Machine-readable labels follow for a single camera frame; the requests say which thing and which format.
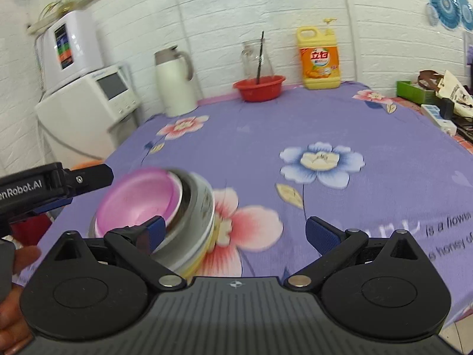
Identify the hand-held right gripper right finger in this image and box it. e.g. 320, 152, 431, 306
284, 216, 431, 292

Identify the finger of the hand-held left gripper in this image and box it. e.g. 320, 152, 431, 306
26, 197, 74, 216
63, 163, 114, 195

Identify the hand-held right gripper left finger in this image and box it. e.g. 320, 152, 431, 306
48, 215, 187, 289

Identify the purple plastic bowl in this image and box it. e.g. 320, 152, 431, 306
94, 167, 182, 238

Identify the red patterned ceramic bowl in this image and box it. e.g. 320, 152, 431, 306
89, 169, 184, 239

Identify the stainless steel bowl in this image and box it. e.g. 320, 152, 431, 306
155, 169, 215, 267

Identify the yellow plate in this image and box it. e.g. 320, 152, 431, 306
180, 237, 213, 280

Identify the person's left hand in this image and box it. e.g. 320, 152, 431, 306
0, 246, 42, 354

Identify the orange plastic basin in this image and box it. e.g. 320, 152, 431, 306
70, 160, 106, 171

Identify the dark red panel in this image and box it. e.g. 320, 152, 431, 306
10, 212, 53, 246

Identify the white water dispenser with screen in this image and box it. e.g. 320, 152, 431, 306
35, 64, 143, 171

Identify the purple floral tablecloth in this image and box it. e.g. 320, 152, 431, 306
15, 80, 473, 330

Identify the cream thermos jug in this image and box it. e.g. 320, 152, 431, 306
154, 45, 200, 118

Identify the red plastic basin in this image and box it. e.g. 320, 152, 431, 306
233, 75, 287, 103

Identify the white power strip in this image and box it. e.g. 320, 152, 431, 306
421, 104, 459, 135

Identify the green box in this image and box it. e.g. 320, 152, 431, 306
396, 80, 444, 106

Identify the yellow detergent bottle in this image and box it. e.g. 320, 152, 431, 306
296, 18, 341, 90

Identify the black bottle brush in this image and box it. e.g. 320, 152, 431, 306
256, 31, 265, 85

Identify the clear glass jar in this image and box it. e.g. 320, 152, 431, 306
242, 40, 274, 80

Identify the printed paper bag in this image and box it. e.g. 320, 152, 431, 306
417, 70, 473, 119

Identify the white wall water purifier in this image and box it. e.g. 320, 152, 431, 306
35, 10, 104, 95

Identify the white wall conduit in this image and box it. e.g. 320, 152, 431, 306
338, 0, 355, 82
172, 0, 204, 99

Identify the blue round wall decoration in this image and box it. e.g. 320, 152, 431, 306
426, 0, 473, 32

